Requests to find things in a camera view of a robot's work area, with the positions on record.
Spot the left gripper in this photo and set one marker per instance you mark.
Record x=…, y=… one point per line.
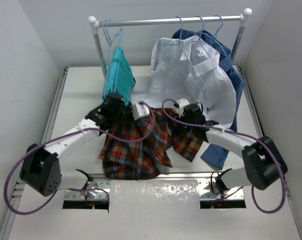
x=127, y=110

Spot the teal shirt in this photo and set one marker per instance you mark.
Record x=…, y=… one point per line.
x=119, y=77

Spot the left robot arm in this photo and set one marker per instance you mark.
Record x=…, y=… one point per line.
x=41, y=168

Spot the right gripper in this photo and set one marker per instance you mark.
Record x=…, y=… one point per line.
x=179, y=126

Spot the white clothes rack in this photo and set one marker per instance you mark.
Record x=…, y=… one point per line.
x=95, y=25

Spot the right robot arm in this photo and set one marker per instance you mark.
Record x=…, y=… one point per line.
x=263, y=164

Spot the blue checked shirt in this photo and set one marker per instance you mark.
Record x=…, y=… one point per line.
x=215, y=155

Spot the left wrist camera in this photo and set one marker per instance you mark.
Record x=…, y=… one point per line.
x=139, y=110

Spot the red plaid shirt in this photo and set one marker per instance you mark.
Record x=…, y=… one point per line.
x=136, y=150

